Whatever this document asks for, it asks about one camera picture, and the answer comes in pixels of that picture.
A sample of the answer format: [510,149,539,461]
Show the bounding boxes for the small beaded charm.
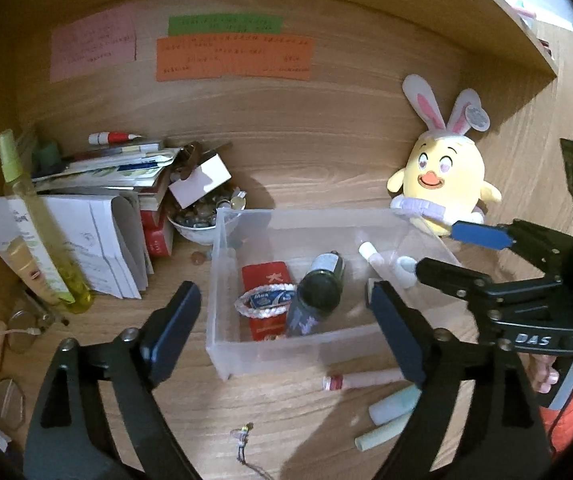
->
[234,422,254,463]

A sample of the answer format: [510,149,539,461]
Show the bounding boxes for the stack of books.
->
[31,142,182,196]

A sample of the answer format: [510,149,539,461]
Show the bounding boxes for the yellow green spray bottle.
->
[0,130,94,315]

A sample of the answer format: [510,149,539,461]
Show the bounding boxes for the white card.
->
[168,156,232,209]

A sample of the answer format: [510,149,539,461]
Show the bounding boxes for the white bowl of stones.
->
[166,187,247,246]

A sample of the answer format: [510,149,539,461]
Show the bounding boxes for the red white marker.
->
[88,131,143,146]

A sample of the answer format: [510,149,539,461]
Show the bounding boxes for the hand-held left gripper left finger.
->
[24,281,202,480]

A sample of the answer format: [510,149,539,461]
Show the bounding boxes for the round white-rimmed tin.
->
[234,282,298,318]

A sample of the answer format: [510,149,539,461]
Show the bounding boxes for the wooden shelf board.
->
[447,0,560,81]

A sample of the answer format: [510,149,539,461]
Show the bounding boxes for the light blue tube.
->
[369,384,421,425]

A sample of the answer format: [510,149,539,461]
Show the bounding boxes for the yellow white cream tube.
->
[5,235,74,306]

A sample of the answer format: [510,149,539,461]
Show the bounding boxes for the long pale green tube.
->
[355,417,412,453]

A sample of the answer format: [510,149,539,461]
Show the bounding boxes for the clear plastic storage box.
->
[205,207,462,380]

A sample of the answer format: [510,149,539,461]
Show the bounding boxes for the dark glass bottle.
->
[285,252,346,338]

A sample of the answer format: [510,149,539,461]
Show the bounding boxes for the yellow chick plush toy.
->
[385,74,502,238]

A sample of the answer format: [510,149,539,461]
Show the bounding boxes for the white paper booklet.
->
[0,191,154,301]

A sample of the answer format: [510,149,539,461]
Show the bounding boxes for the dark green object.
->
[36,140,62,171]

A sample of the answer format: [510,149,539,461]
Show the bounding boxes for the red boxes stack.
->
[139,195,174,260]

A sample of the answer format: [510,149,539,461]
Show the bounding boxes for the small white cup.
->
[395,256,417,288]

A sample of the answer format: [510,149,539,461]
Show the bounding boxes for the eyeglasses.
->
[0,300,70,431]

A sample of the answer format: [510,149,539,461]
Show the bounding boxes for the pink sticky note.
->
[49,2,137,83]

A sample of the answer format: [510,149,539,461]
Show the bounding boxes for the red box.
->
[241,260,297,343]

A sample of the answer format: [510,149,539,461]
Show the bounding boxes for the orange sticky note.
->
[155,34,315,82]

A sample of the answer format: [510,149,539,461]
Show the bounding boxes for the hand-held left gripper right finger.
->
[367,280,555,480]

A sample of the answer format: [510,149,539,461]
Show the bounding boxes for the green sticky note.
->
[168,11,283,37]

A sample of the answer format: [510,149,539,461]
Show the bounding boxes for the person's right hand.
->
[527,354,560,393]

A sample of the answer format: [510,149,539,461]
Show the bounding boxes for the red-capped white tube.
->
[323,367,405,392]

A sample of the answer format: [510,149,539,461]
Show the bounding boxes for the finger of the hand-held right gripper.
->
[415,257,562,311]
[451,219,567,273]

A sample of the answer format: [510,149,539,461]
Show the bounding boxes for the small blue packet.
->
[250,290,291,308]

